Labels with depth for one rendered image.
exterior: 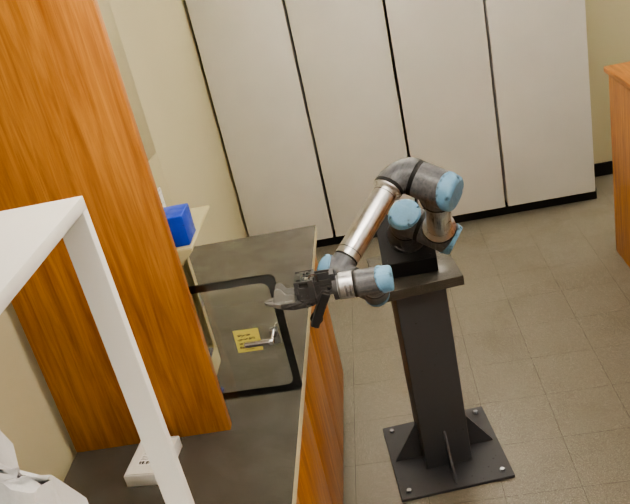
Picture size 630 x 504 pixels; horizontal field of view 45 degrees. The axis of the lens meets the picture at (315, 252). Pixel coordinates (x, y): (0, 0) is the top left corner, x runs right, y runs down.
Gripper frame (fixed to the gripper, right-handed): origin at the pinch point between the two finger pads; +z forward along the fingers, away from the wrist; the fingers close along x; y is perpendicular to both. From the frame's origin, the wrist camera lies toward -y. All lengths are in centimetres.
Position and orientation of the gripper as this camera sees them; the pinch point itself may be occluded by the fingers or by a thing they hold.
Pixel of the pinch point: (269, 304)
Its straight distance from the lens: 213.5
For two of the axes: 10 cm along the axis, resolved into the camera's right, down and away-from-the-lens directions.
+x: -0.3, 4.3, -9.0
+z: -9.8, 1.7, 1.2
